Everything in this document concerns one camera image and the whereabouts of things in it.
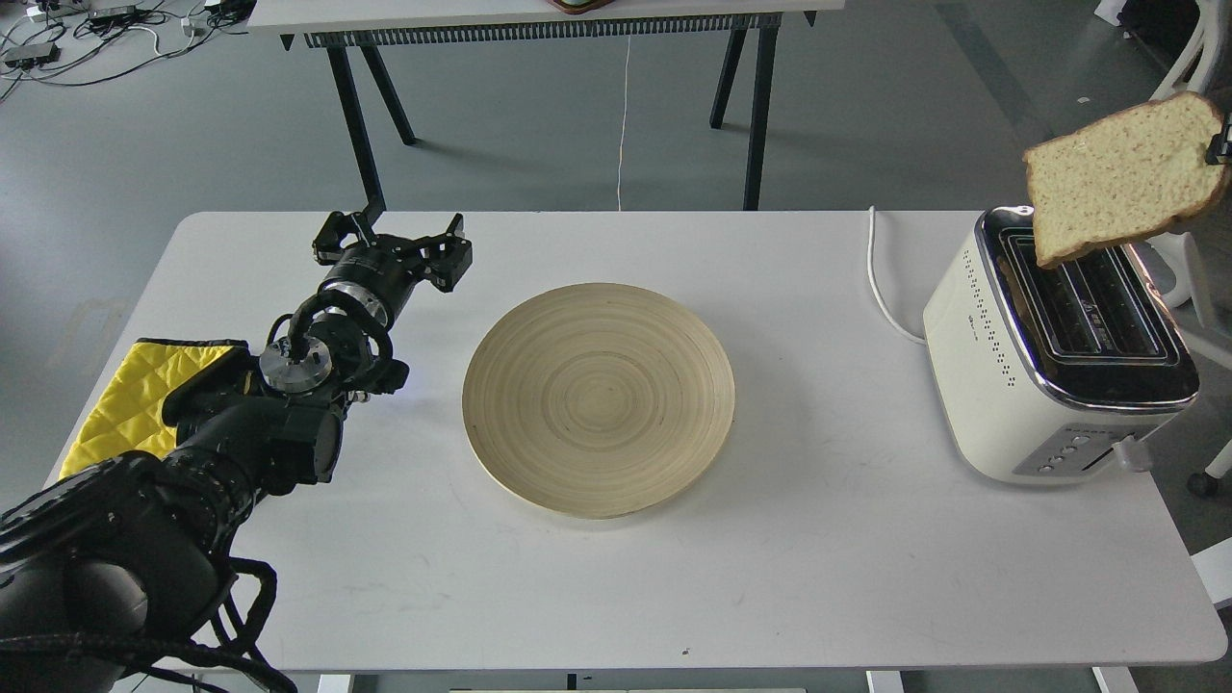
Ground yellow quilted cloth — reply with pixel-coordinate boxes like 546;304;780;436
58;338;249;478

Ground cream and chrome toaster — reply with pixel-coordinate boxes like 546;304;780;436
923;206;1198;486

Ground white toaster power cable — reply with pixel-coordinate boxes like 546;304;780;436
865;205;926;347

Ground white office chair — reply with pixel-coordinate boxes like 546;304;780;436
1151;1;1230;330

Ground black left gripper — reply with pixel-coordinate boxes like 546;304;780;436
312;211;474;327

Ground slice of brown bread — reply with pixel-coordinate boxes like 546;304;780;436
1023;91;1230;270

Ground hanging white cable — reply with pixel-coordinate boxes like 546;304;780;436
616;35;633;213

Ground background table with black legs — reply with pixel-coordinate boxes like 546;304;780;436
246;1;843;219

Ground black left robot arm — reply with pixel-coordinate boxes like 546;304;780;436
2;211;474;692

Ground cables and power strips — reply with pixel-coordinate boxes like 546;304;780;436
0;0;259;97

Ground round wooden plate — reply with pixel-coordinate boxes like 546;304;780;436
461;282;736;522

